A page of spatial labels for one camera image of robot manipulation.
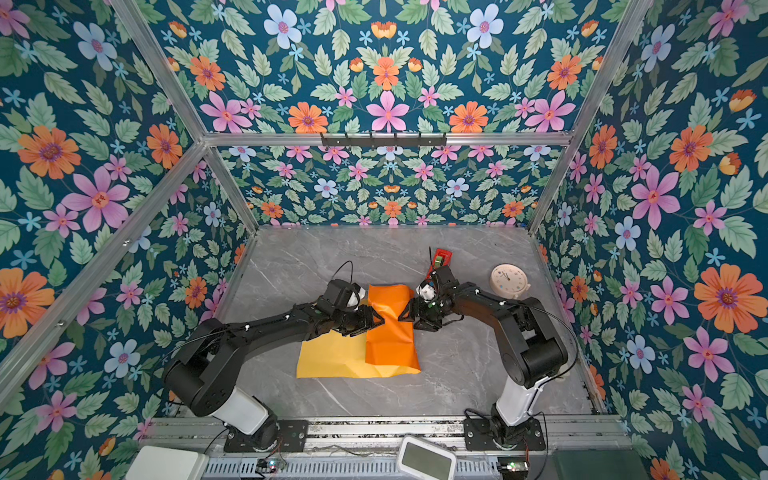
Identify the red tape dispenser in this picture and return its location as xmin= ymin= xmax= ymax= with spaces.
xmin=427 ymin=248 xmax=453 ymax=277

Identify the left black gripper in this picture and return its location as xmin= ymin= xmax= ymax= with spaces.
xmin=333 ymin=303 xmax=389 ymax=337

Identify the black hook rail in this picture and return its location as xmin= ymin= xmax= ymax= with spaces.
xmin=320 ymin=133 xmax=448 ymax=148

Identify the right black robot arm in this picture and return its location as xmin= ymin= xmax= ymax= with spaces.
xmin=398 ymin=283 xmax=569 ymax=449

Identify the white timer display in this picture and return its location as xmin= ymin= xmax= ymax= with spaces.
xmin=396 ymin=436 xmax=457 ymax=480

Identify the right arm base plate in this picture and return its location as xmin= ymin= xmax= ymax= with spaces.
xmin=463 ymin=416 xmax=547 ymax=451

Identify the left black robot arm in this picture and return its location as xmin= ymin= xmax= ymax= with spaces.
xmin=163 ymin=300 xmax=385 ymax=437

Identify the pink round alarm clock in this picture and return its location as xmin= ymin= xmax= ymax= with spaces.
xmin=489 ymin=264 xmax=530 ymax=300

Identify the yellow orange wrapping paper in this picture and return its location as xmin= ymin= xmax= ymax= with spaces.
xmin=296 ymin=285 xmax=421 ymax=379

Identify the green mat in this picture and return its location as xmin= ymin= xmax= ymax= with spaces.
xmin=553 ymin=450 xmax=649 ymax=480

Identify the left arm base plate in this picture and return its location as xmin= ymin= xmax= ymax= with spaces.
xmin=223 ymin=417 xmax=309 ymax=453

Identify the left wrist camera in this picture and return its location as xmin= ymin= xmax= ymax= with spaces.
xmin=324 ymin=279 xmax=366 ymax=310

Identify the white box device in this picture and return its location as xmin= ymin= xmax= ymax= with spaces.
xmin=125 ymin=446 xmax=210 ymax=480

